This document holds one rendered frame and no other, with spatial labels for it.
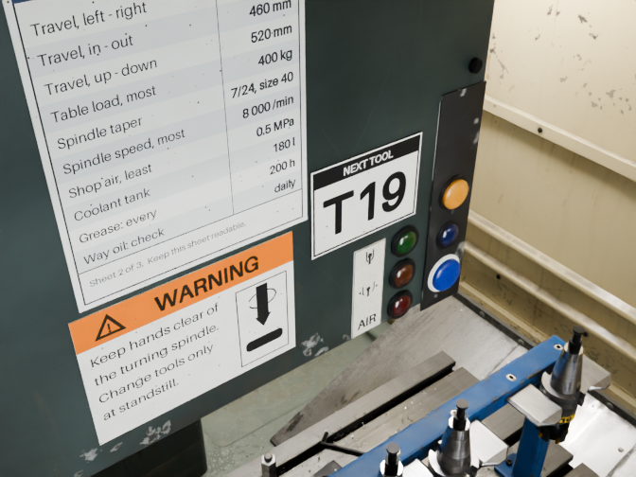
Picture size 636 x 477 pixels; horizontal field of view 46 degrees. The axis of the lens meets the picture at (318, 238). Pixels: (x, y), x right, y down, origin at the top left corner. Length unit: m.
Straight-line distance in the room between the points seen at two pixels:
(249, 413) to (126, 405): 1.41
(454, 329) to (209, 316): 1.32
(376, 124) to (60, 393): 0.26
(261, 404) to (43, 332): 1.50
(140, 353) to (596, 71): 1.05
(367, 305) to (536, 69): 0.93
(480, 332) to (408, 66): 1.30
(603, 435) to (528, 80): 0.71
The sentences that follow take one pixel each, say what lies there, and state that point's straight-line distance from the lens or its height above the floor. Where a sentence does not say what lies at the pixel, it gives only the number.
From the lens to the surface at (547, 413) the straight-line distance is 1.10.
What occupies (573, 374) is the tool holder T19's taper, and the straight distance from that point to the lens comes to 1.10.
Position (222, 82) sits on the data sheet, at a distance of 0.42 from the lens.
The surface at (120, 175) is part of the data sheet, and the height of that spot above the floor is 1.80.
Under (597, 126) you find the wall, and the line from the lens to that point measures 1.40.
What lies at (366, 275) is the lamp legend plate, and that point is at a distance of 0.57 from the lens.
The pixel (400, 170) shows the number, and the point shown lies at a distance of 0.54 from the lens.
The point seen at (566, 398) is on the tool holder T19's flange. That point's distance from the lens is 1.11.
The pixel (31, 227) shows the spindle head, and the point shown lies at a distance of 0.41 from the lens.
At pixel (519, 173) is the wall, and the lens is 1.56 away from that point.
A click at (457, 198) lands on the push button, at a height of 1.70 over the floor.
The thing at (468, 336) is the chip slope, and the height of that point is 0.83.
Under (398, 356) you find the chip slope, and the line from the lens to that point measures 1.78.
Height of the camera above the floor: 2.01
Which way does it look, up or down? 35 degrees down
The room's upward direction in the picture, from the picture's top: straight up
